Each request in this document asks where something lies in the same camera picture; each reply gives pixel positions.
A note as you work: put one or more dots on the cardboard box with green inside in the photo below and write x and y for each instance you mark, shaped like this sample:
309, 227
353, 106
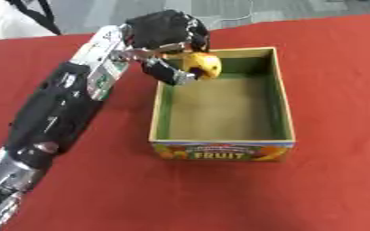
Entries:
222, 108

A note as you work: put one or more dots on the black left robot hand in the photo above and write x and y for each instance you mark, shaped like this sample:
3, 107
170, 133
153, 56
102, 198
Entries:
159, 28

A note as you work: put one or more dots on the black tripod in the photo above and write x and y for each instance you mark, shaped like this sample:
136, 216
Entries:
35, 13

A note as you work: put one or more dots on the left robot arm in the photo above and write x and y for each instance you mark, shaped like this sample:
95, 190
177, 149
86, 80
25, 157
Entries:
56, 111

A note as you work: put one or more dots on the yellow toy fruit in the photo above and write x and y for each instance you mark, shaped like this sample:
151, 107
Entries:
204, 64

